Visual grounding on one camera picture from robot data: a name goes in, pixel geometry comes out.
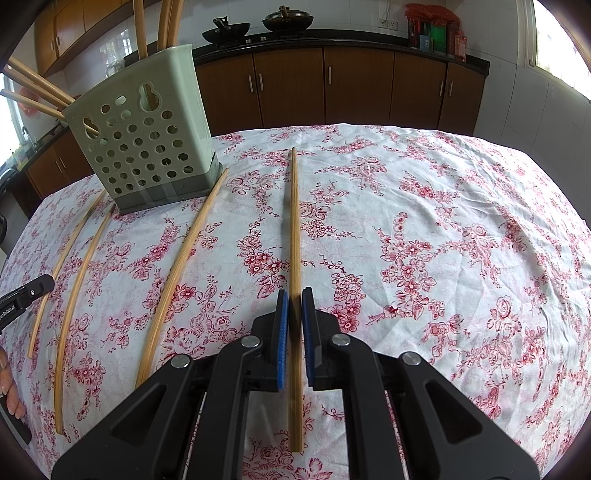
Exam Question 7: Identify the green box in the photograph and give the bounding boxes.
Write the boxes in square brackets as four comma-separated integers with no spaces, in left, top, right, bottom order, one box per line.
[430,23,450,54]

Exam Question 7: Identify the black wok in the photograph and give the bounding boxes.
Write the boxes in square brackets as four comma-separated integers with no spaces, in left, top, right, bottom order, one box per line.
[202,16,250,44]

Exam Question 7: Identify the window with white frame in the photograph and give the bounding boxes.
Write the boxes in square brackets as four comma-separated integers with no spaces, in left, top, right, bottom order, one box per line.
[0,69,28,162]
[529,0,591,100]

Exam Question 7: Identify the wooden lower cabinets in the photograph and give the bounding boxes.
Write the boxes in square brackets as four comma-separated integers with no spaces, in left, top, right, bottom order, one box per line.
[25,46,485,199]

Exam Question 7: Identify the green perforated utensil holder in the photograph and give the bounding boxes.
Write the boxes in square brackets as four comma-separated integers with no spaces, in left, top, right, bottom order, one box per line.
[62,44,222,215]

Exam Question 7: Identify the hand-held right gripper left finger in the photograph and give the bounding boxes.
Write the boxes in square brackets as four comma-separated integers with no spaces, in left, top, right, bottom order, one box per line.
[51,290,291,480]

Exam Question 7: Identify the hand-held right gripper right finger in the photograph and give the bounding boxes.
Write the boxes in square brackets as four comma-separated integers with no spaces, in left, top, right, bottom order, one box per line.
[300,286,541,480]

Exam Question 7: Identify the wooden cabinets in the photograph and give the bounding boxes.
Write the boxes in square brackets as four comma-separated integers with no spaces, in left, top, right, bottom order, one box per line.
[34,0,139,77]
[25,46,485,199]

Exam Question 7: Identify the black kitchen countertop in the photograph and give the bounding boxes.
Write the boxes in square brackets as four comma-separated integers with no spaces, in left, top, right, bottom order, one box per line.
[0,30,490,195]

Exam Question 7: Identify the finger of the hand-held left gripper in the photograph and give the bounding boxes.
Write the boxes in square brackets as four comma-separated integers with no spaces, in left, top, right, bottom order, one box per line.
[9,274,55,308]

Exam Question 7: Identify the floral tablecloth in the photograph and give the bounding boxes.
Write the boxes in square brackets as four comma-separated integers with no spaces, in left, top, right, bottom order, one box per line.
[0,124,591,480]

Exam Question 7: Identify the person's left hand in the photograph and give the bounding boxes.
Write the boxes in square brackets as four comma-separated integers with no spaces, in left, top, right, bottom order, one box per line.
[0,345,27,420]

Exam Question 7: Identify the dark pot with lid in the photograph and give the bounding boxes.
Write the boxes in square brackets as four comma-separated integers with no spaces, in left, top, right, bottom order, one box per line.
[262,6,315,32]

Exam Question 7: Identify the red covered condiment rack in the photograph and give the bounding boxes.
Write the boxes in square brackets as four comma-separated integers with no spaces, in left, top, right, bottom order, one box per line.
[404,4,467,61]

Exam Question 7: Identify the wooden upper cabinets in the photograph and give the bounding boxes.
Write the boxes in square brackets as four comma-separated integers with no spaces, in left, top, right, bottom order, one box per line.
[34,0,139,77]

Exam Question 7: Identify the red plastic bag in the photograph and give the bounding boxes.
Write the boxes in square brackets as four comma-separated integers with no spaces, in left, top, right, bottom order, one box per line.
[17,90,42,117]

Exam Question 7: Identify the gas stove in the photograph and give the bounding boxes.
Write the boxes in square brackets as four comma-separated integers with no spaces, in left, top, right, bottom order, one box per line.
[203,30,324,47]

